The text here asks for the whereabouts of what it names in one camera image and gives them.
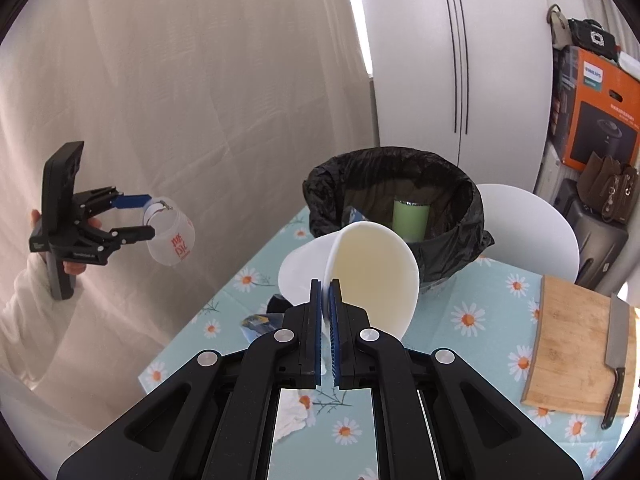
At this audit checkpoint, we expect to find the white tissue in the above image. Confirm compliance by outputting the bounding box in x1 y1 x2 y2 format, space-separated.
273 389 316 443

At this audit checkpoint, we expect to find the clear plastic wrapper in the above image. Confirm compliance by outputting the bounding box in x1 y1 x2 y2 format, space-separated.
240 313 284 344

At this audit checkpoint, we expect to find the white paper cup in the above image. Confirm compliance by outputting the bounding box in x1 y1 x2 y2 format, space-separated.
278 221 420 339

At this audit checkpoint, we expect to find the green cup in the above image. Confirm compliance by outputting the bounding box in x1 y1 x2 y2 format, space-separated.
392 200 431 243

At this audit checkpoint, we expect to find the black sock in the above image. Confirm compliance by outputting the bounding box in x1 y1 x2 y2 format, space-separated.
266 294 292 314

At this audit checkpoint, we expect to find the transparent trash bin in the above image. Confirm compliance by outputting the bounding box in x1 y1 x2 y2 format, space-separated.
418 256 477 290

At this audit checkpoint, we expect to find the kitchen cleaver knife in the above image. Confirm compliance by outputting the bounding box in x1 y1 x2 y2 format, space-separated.
601 294 629 430

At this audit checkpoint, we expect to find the black trash bag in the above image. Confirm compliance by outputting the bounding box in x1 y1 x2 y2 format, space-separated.
301 145 497 283

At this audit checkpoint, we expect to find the daisy pattern tablecloth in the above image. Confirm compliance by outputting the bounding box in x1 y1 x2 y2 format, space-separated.
136 204 637 480

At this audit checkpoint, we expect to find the wooden cutting board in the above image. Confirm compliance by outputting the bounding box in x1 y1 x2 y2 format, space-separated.
521 275 614 416

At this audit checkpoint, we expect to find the beige curtain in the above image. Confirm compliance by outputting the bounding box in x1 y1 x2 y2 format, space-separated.
0 0 381 441

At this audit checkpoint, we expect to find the white chair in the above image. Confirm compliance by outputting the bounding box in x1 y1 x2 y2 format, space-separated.
478 183 579 283

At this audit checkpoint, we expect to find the black suitcase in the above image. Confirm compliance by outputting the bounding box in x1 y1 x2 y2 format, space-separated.
553 179 628 290

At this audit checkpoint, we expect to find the brown leather bag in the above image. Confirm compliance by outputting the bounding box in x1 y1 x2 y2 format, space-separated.
577 153 639 224

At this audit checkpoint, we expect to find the orange Philips box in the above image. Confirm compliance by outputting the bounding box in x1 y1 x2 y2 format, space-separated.
549 47 639 171

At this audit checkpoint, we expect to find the white refrigerator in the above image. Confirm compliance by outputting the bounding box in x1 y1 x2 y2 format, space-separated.
362 0 552 190

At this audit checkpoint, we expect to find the beige hanging bag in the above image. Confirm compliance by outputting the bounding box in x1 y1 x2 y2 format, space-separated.
546 3 573 51

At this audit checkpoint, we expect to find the black camera bag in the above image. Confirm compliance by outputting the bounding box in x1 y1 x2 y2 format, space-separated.
568 18 617 60

